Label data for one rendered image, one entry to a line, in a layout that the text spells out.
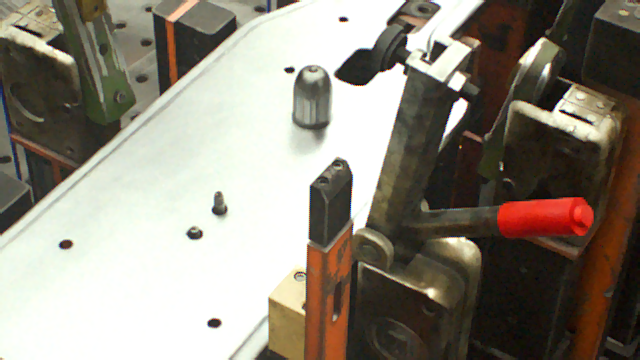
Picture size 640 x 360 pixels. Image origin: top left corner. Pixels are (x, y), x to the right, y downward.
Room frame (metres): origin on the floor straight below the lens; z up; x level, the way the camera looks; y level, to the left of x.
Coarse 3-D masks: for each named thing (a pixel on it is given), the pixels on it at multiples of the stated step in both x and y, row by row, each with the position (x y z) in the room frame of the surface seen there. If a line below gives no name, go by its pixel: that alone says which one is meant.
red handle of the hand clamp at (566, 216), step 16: (464, 208) 0.54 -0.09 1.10; (480, 208) 0.53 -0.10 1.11; (496, 208) 0.53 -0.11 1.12; (512, 208) 0.52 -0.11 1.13; (528, 208) 0.51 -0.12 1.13; (544, 208) 0.51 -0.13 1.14; (560, 208) 0.50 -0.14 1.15; (576, 208) 0.50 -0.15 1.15; (416, 224) 0.54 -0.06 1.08; (432, 224) 0.54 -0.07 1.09; (448, 224) 0.53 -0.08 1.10; (464, 224) 0.53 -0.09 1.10; (480, 224) 0.52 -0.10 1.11; (496, 224) 0.52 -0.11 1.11; (512, 224) 0.51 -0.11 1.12; (528, 224) 0.50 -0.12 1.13; (544, 224) 0.50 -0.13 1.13; (560, 224) 0.49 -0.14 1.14; (576, 224) 0.49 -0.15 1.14; (400, 240) 0.55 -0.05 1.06
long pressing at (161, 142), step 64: (320, 0) 0.90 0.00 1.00; (384, 0) 0.90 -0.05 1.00; (448, 0) 0.90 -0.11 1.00; (256, 64) 0.81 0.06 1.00; (320, 64) 0.81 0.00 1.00; (128, 128) 0.72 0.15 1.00; (192, 128) 0.72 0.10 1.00; (256, 128) 0.72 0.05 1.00; (320, 128) 0.73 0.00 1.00; (384, 128) 0.73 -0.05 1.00; (448, 128) 0.73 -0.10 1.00; (64, 192) 0.65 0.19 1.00; (128, 192) 0.65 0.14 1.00; (192, 192) 0.65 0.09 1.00; (256, 192) 0.65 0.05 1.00; (0, 256) 0.58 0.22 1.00; (64, 256) 0.58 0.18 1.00; (128, 256) 0.59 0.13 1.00; (192, 256) 0.59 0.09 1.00; (256, 256) 0.59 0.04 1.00; (0, 320) 0.52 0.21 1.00; (64, 320) 0.53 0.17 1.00; (128, 320) 0.53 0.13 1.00; (192, 320) 0.53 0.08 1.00; (256, 320) 0.53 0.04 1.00
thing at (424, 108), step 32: (384, 32) 0.57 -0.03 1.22; (384, 64) 0.56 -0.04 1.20; (416, 64) 0.54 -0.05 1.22; (448, 64) 0.54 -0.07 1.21; (416, 96) 0.54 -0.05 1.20; (448, 96) 0.54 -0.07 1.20; (416, 128) 0.54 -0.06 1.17; (384, 160) 0.55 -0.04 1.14; (416, 160) 0.53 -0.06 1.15; (384, 192) 0.54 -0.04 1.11; (416, 192) 0.55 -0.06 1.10; (384, 224) 0.54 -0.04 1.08
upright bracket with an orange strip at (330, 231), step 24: (336, 168) 0.47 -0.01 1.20; (312, 192) 0.46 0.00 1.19; (336, 192) 0.46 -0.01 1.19; (312, 216) 0.46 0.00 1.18; (336, 216) 0.46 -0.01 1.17; (312, 240) 0.46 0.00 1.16; (336, 240) 0.46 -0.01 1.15; (312, 264) 0.46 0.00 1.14; (336, 264) 0.46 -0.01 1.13; (312, 288) 0.46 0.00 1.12; (336, 288) 0.47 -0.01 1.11; (312, 312) 0.46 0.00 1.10; (336, 312) 0.47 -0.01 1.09; (312, 336) 0.46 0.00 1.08; (336, 336) 0.47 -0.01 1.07
